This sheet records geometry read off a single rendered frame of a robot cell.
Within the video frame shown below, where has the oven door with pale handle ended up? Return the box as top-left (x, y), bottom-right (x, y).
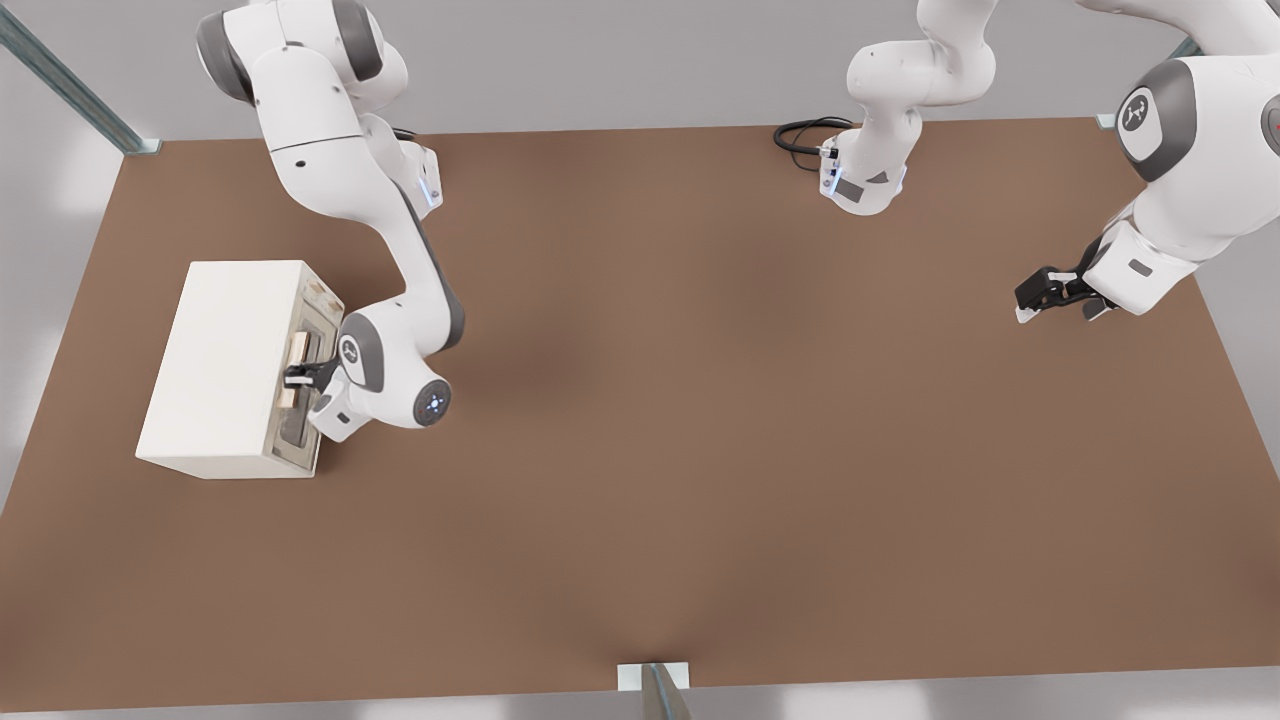
top-left (266, 294), bottom-right (344, 475)

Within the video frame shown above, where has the white oven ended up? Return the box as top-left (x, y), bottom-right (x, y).
top-left (135, 260), bottom-right (347, 480)

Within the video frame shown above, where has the black cable loop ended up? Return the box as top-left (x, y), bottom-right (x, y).
top-left (772, 116), bottom-right (859, 174)

